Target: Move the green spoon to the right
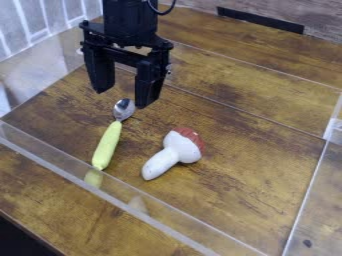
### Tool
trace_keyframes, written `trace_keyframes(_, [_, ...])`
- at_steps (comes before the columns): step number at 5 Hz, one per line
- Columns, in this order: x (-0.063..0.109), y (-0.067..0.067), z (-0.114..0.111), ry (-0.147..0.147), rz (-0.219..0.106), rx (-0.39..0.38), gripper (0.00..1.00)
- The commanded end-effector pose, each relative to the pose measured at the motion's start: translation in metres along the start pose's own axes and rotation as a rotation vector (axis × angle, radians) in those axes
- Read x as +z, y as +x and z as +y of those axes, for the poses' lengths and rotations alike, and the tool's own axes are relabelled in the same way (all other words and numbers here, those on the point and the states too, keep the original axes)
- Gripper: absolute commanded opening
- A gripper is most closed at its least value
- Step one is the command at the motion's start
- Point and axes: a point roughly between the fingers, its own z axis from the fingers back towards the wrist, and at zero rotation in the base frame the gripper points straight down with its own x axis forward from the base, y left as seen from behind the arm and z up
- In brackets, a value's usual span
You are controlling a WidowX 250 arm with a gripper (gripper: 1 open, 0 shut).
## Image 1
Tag green handled metal spoon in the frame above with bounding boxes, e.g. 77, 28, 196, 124
91, 98, 135, 170

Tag clear acrylic front wall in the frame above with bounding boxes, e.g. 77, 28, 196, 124
0, 120, 267, 256

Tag black strip on table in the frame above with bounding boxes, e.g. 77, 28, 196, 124
216, 6, 304, 34

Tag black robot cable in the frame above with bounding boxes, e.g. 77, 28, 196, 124
145, 0, 177, 16

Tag clear acrylic right wall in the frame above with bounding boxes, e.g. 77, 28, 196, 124
282, 94, 342, 256

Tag white red toy mushroom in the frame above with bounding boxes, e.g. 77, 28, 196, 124
141, 127, 204, 181

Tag clear acrylic wall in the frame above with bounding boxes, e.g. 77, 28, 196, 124
0, 120, 267, 256
282, 94, 342, 256
0, 28, 84, 117

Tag clear acrylic left wall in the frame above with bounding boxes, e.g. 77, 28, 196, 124
0, 28, 84, 117

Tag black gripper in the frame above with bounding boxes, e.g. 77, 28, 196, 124
78, 0, 173, 109

